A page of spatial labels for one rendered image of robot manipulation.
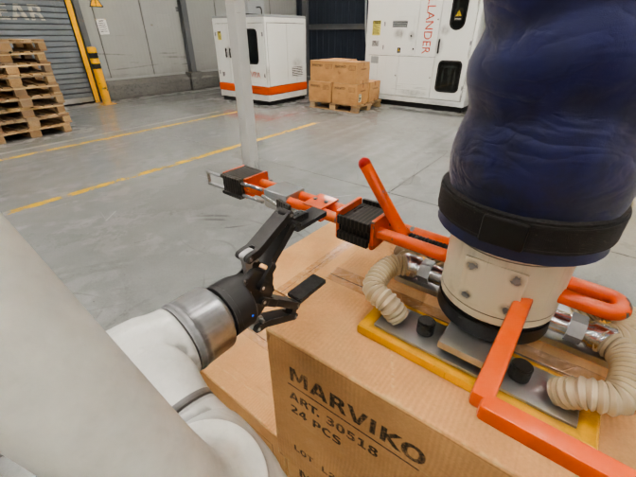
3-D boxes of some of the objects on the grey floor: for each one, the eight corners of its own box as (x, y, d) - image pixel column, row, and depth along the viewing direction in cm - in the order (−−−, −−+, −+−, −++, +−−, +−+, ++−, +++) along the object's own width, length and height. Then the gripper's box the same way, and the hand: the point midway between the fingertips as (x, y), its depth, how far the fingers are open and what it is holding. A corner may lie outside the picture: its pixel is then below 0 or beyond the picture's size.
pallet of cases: (380, 106, 761) (384, 60, 715) (356, 114, 691) (359, 62, 645) (335, 100, 824) (336, 57, 778) (308, 107, 754) (308, 60, 708)
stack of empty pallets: (78, 131, 573) (46, 39, 506) (-6, 145, 497) (-56, 40, 431) (46, 120, 640) (15, 38, 573) (-30, 132, 564) (-78, 39, 498)
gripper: (182, 220, 41) (301, 172, 56) (214, 364, 54) (304, 293, 68) (222, 241, 37) (340, 183, 52) (247, 391, 50) (335, 310, 64)
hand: (315, 249), depth 59 cm, fingers open, 13 cm apart
